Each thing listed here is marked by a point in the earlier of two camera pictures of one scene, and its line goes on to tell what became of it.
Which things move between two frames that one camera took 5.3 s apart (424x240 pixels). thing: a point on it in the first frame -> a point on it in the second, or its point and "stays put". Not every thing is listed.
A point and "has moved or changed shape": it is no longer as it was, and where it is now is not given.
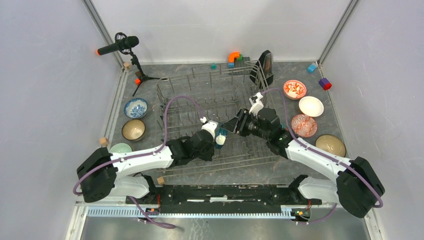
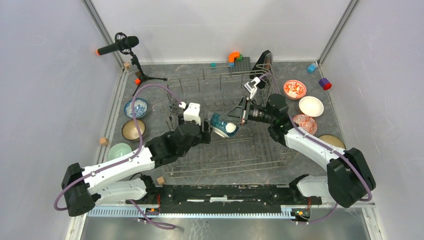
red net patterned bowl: (303, 125) stays put
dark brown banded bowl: (133, 130) stays put
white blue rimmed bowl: (136, 108) stays put
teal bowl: (219, 131) has moved or changed shape
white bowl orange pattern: (294, 89) stays put
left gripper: (209, 155) -> (205, 136)
